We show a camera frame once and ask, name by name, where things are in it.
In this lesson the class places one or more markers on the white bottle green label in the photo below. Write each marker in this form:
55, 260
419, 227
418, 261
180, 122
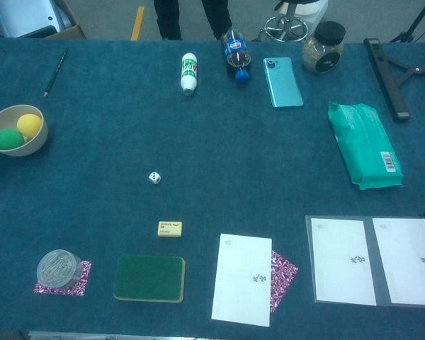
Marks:
189, 72

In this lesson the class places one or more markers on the red patterned paper square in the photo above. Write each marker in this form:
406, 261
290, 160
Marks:
81, 288
283, 276

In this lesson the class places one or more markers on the yellow foam ball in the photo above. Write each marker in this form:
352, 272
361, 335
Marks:
30, 124

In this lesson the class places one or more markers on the cola bottle blue cap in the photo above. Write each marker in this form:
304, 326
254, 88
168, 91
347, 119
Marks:
236, 53

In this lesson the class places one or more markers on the glass jar black lid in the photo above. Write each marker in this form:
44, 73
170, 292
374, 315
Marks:
322, 49

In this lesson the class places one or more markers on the teal wet wipes pack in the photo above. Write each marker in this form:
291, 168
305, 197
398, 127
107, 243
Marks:
363, 141

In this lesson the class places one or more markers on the chrome stool base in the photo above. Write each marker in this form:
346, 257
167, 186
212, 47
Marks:
287, 26

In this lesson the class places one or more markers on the black folding stand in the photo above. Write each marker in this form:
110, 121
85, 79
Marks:
387, 79

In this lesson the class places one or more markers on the beige bowl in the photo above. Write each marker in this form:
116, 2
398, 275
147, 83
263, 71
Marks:
35, 143

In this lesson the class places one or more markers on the grey open folder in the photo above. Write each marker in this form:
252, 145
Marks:
370, 262

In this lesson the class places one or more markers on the person legs black trousers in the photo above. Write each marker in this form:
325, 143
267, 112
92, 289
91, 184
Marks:
168, 17

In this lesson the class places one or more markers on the green felt pad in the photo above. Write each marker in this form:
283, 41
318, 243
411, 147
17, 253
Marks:
148, 278

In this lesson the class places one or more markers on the green foam ball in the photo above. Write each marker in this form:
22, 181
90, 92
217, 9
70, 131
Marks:
8, 139

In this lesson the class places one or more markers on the green pencil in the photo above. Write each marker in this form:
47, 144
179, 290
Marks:
56, 72

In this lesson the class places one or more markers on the clear paper clip box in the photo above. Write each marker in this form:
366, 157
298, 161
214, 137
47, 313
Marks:
57, 267

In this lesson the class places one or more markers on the black tripod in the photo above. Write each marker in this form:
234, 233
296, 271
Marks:
416, 17

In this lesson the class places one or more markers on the cardboard box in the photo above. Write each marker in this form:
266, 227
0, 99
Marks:
69, 32

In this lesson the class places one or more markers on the yellow eraser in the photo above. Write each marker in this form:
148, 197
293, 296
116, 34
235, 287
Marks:
169, 229

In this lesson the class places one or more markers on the metal table frame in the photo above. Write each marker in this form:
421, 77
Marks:
92, 335

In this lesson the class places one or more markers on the white envelope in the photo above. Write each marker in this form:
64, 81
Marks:
341, 262
407, 262
241, 280

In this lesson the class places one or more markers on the teal smartphone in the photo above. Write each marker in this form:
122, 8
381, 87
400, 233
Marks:
283, 83

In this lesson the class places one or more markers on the white die black pips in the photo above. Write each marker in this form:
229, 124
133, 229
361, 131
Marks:
154, 178

